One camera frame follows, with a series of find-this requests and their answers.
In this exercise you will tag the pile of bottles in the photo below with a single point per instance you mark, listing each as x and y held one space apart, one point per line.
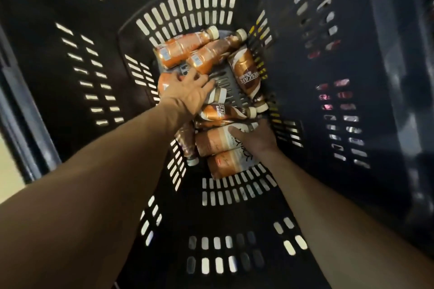
184 48

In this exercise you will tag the person's right forearm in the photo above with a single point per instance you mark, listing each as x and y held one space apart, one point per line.
356 231

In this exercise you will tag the person's left forearm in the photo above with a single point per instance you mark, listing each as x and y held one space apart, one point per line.
84 204

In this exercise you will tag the person's right hand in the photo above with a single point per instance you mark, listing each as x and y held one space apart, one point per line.
259 139

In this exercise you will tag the person's left hand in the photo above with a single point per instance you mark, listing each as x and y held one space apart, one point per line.
186 99

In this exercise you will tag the black shopping basket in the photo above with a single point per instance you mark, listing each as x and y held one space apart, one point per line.
339 197

